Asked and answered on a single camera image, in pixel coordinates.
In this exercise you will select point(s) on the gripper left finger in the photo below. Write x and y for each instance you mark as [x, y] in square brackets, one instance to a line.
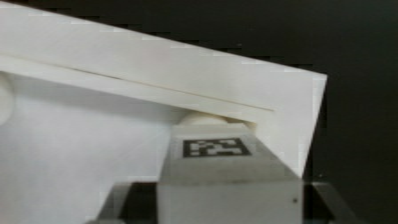
[130, 205]

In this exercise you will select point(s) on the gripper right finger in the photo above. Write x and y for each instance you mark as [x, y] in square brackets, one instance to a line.
[326, 207]

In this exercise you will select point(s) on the white table leg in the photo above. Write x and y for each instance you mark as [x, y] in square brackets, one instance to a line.
[226, 184]

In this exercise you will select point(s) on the white square table top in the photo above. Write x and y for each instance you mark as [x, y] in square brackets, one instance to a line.
[84, 135]

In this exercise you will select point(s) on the white U-shaped fence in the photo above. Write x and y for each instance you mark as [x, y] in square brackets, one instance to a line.
[84, 54]

